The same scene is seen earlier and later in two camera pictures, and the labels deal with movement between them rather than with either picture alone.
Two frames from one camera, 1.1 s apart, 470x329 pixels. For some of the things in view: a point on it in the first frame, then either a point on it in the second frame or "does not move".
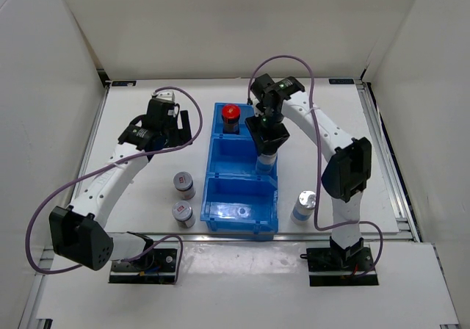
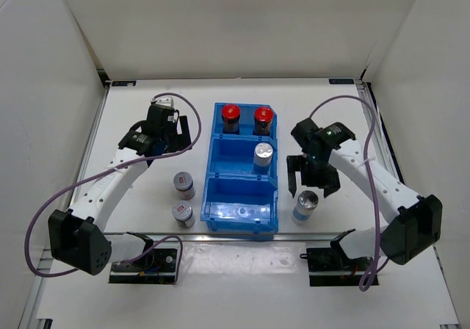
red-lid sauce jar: x=230 y=119 does not move
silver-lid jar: x=183 y=182 does not move
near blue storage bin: x=241 y=203 does not move
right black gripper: x=278 y=137 → x=297 y=163
